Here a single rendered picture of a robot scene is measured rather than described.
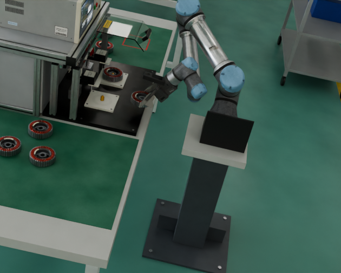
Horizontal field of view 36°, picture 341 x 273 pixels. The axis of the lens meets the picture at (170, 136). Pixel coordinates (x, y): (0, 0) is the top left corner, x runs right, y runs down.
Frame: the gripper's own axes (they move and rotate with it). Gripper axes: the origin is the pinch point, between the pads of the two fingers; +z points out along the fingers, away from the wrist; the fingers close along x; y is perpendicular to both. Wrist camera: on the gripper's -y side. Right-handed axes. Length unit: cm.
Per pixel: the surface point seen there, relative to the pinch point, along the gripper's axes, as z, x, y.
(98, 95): 17.6, 3.8, -15.1
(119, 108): 11.2, -1.9, -4.1
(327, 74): -31, 208, 156
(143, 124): 4.7, -8.3, 8.8
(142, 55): 12, 62, -2
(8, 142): 35, -47, -37
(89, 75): 9.0, -1.8, -26.9
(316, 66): -25, 219, 149
